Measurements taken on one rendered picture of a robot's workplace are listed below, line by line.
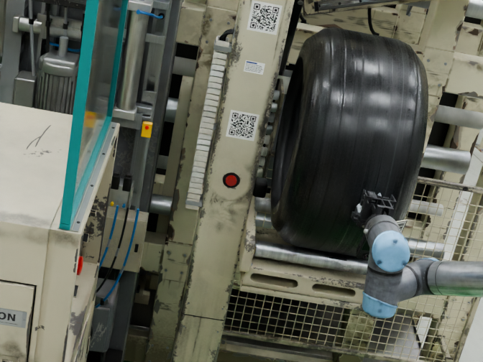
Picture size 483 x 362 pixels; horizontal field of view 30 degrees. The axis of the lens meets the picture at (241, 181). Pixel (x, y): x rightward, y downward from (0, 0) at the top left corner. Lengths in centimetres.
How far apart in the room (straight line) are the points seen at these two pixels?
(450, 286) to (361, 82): 56
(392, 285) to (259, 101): 66
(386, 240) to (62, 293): 66
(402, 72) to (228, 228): 64
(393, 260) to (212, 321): 87
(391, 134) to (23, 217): 96
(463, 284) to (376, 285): 18
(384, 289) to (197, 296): 80
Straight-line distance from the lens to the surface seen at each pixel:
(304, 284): 245
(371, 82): 223
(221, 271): 254
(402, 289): 197
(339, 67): 223
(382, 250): 187
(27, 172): 180
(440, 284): 198
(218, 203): 244
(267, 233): 274
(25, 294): 168
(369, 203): 207
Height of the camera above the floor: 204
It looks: 24 degrees down
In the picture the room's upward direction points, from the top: 12 degrees clockwise
